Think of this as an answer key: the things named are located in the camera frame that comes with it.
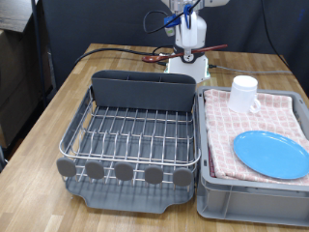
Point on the black backdrop curtain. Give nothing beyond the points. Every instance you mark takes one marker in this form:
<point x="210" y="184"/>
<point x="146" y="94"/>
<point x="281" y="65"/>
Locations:
<point x="96" y="22"/>

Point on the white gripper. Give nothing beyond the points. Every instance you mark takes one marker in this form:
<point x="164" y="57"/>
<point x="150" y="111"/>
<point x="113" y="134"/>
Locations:
<point x="188" y="34"/>

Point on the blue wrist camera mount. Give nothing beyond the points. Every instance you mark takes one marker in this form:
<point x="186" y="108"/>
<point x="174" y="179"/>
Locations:
<point x="170" y="21"/>

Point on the wooden shelf board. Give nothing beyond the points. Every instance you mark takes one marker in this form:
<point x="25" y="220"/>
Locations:
<point x="14" y="14"/>

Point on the white plastic mug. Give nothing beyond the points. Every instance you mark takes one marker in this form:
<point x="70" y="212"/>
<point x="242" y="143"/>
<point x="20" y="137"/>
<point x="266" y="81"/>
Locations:
<point x="241" y="93"/>

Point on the pink checkered cloth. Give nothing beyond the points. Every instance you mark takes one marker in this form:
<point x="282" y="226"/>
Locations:
<point x="225" y="138"/>

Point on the blue plastic plate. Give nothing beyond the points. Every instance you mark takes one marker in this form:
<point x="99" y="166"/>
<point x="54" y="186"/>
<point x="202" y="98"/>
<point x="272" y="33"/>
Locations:
<point x="273" y="154"/>

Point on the dark grey cutlery holder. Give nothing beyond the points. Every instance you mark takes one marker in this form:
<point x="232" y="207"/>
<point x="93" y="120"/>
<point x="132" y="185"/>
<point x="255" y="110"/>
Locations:
<point x="145" y="93"/>

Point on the grey plastic crate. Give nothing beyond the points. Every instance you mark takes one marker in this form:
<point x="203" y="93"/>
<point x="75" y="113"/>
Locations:
<point x="251" y="206"/>

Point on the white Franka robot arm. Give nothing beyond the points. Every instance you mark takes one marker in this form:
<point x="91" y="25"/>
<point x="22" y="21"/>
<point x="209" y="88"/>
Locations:
<point x="201" y="30"/>

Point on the black vertical pole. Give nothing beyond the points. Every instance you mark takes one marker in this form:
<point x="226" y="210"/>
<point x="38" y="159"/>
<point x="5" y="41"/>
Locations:
<point x="38" y="48"/>

